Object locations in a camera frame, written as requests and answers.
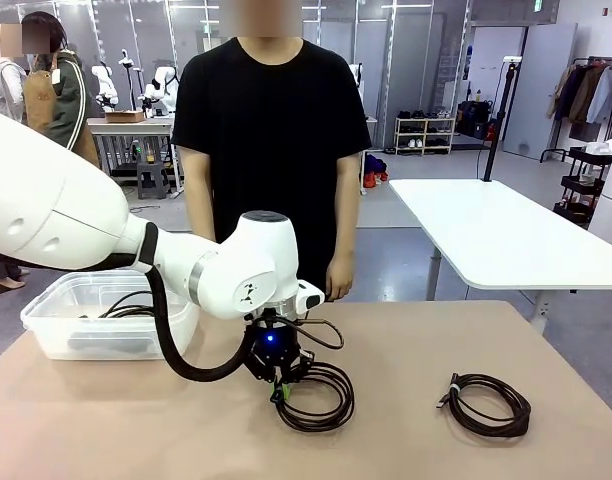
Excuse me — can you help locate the brown cardboard box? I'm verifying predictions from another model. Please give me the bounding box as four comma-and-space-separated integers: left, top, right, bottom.
104, 109, 146, 124

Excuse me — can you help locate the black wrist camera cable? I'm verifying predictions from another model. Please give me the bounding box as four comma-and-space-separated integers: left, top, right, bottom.
263, 308, 345, 351

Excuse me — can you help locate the black trolley cart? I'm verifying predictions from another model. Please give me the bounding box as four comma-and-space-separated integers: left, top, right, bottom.
553, 146, 612, 224

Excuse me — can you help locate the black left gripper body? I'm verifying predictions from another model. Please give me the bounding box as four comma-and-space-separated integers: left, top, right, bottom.
243, 319, 307, 386

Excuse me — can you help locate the grey step stool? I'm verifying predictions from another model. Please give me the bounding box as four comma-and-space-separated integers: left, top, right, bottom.
135, 162, 168, 201

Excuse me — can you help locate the person's left forearm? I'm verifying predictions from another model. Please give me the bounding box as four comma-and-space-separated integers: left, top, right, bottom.
332, 197, 361, 262

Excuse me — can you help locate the person in white top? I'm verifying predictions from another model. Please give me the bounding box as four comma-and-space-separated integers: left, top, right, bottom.
0, 24, 30, 126

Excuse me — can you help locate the black braided USB cable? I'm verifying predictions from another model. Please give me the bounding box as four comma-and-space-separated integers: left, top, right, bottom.
435, 372, 532, 439

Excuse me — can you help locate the person in green coat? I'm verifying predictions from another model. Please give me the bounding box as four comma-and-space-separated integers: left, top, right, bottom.
20, 10, 102, 171

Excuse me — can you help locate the person in black t-shirt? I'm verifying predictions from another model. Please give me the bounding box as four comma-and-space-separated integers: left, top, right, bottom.
170, 0, 373, 304

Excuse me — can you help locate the clothes rack with coats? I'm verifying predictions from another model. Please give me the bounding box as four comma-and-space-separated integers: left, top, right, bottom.
539, 56, 612, 164

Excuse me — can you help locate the person's left hand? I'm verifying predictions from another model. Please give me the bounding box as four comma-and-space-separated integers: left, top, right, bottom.
324, 257, 356, 302

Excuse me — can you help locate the grey background table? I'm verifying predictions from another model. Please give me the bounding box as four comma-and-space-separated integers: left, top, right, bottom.
87, 115, 180, 179

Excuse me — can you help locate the black pole camera stand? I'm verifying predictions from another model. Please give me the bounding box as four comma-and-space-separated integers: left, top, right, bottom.
480, 55, 522, 182

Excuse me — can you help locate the black power cord with plug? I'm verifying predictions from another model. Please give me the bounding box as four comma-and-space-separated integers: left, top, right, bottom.
68, 290, 157, 352

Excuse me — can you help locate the thin black USB cable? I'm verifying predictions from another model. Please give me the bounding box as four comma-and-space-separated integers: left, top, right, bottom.
270, 360, 356, 432

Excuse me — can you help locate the person's right forearm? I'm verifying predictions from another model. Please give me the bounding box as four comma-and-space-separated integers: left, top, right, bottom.
185, 192, 216, 245

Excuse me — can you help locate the clear plastic storage box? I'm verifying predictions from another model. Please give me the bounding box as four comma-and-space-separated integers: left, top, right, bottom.
19, 272, 200, 361

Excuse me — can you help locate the white desk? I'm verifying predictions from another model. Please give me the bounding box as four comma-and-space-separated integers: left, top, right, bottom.
388, 178, 612, 335

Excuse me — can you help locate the wooden shoe rack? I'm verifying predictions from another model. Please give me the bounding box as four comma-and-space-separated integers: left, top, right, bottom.
394, 116, 457, 156

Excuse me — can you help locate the black corrugated cable conduit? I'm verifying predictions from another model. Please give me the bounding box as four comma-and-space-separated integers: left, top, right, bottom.
144, 222, 252, 384

